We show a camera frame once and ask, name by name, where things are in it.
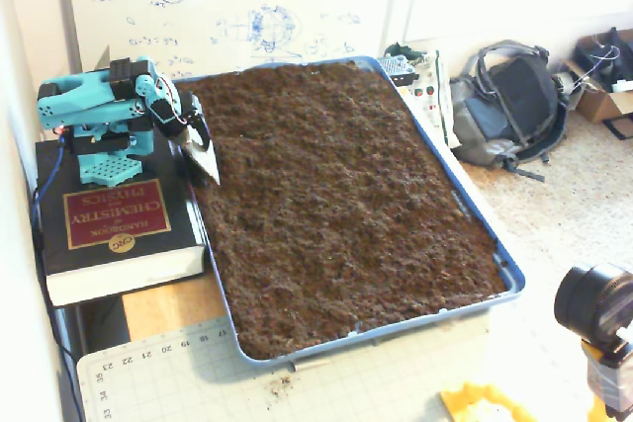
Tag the black camera lens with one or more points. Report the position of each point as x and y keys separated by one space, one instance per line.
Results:
x=588 y=298

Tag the black grille device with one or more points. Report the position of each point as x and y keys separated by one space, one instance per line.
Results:
x=398 y=68

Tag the yellow plastic part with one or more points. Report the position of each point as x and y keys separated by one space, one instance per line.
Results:
x=475 y=402

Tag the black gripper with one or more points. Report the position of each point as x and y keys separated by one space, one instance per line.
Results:
x=194 y=122

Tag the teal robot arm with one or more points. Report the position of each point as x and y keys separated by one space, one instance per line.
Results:
x=74 y=91

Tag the black chemistry handbook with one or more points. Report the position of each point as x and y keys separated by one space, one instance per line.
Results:
x=118 y=264

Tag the brown soil bed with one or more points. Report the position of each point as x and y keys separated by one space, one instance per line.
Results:
x=321 y=194

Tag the blue plastic tray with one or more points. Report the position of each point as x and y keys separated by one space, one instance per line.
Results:
x=514 y=283

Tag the cardboard box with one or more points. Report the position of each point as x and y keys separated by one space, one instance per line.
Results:
x=596 y=101

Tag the pale green cutting mat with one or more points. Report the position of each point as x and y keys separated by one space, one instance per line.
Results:
x=198 y=382

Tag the grey backpack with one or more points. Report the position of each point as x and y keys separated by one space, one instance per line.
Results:
x=514 y=96

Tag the yellow taped camera stand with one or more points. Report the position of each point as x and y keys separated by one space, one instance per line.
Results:
x=608 y=382

